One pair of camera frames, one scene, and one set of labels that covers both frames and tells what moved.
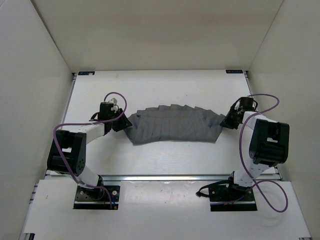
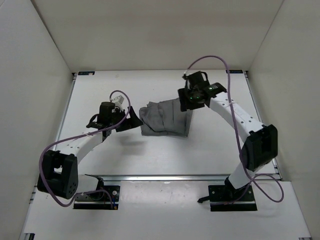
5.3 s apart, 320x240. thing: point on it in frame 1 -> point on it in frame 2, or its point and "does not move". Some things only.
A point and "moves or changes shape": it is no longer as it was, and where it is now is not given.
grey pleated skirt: x=174 y=123 moves or changes shape
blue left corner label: x=86 y=73 does not move
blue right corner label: x=234 y=71 does not move
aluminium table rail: x=172 y=178 does not move
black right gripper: x=226 y=123 -> x=185 y=105
